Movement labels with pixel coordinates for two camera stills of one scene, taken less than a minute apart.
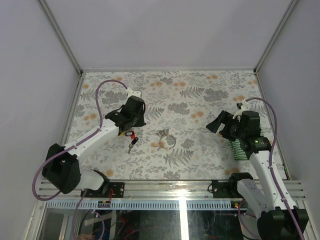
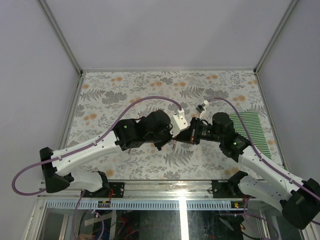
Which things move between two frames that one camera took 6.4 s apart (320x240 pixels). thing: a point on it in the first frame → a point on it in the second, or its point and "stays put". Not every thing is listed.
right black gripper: (225, 117) → (191, 135)
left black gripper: (141, 123) → (159, 145)
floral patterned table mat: (174, 143) stays put
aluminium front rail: (158, 190) stays put
